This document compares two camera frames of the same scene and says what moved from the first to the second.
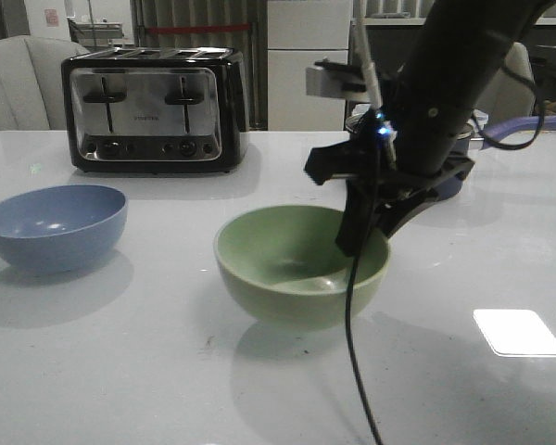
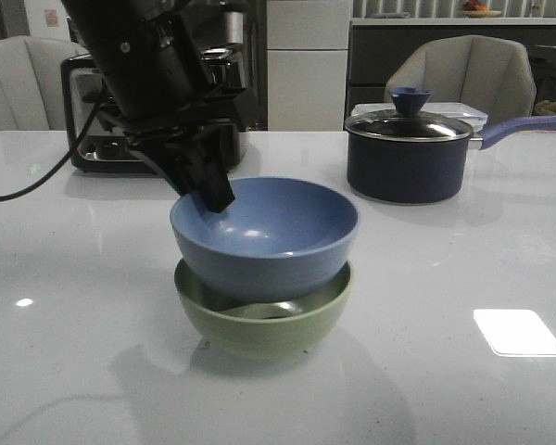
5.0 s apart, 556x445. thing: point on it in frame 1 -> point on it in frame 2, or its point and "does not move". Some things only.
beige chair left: x=22 y=87 does not move
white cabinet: x=300 y=33 does not move
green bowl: x=283 y=266 -> x=271 y=330
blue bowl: x=56 y=227 -> x=279 y=238
